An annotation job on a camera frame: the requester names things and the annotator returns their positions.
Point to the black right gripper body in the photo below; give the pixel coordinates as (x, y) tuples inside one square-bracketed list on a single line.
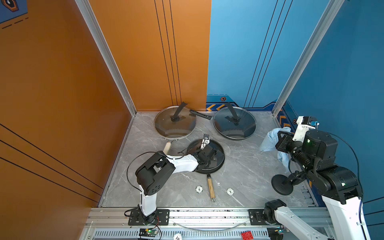
[(295, 149)]

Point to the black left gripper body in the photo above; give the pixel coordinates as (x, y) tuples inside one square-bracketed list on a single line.
[(198, 152)]

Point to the glass lid with black knob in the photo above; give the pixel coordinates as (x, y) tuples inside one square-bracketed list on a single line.
[(213, 150)]

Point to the light blue cloth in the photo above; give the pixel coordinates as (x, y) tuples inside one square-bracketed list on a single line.
[(269, 144)]

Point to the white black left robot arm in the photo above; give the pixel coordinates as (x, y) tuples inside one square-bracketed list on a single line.
[(156, 171)]

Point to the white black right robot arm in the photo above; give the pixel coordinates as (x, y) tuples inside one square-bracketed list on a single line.
[(339, 187)]

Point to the white round marker left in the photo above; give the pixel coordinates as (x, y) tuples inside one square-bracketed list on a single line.
[(199, 189)]

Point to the white round marker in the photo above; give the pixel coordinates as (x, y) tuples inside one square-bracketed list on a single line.
[(230, 191), (199, 189)]

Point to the white round marker right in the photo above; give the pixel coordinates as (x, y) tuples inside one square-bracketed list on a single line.
[(230, 191)]

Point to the black round suction base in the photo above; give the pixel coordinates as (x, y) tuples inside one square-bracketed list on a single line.
[(284, 185)]

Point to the red block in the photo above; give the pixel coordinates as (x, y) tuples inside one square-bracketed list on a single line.
[(247, 235)]

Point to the green circuit board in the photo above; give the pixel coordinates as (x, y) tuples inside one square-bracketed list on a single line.
[(148, 234)]

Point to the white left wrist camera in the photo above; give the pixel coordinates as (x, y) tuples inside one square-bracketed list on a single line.
[(205, 141)]

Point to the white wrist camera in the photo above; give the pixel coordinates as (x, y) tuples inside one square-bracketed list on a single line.
[(305, 123), (205, 141)]

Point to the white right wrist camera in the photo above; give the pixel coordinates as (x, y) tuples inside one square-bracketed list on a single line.
[(305, 123)]

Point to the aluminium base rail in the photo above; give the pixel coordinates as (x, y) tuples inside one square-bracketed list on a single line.
[(222, 217)]

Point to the aluminium corner post right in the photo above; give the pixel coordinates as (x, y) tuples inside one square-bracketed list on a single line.
[(315, 39)]

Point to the aluminium corner post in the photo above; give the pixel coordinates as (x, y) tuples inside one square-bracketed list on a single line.
[(101, 42), (315, 39)]

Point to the aluminium corner post left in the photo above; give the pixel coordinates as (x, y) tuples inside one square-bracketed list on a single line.
[(101, 42)]

